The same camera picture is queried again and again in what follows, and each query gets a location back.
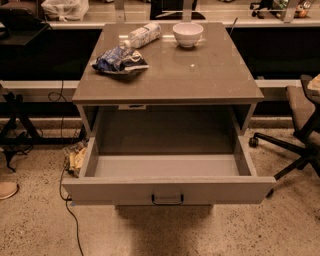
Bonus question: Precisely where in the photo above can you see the open grey top drawer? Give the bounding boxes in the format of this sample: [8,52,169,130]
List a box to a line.
[62,106,275,206]

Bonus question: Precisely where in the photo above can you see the black drawer handle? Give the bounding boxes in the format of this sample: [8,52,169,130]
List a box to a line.
[151,194,184,206]

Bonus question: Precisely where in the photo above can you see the white ceramic bowl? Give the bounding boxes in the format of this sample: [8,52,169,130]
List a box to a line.
[173,22,204,47]

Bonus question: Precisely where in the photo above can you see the black floor cable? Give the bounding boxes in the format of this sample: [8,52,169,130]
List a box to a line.
[47,79,86,256]

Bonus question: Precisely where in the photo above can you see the yellow crumpled wrappers on floor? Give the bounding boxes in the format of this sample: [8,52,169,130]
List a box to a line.
[63,141,87,177]

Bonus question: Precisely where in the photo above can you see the black metal stand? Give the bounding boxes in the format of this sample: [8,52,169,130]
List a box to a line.
[0,86,86,172]

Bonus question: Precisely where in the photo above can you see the white plastic bag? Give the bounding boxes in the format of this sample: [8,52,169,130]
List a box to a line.
[41,0,89,21]

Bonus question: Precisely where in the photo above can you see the grey cabinet with glass top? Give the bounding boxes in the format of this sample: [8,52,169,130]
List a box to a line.
[73,23,263,132]

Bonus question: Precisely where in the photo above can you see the clear plastic water bottle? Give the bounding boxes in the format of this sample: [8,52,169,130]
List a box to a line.
[120,23,161,49]

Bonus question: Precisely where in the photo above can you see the blue chip bag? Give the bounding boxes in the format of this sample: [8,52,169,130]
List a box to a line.
[91,46,149,75]

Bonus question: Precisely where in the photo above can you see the pink shoe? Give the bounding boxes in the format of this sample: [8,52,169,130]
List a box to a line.
[0,182,19,200]

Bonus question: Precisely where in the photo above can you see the black office chair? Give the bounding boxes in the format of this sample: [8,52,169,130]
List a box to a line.
[248,74,320,198]

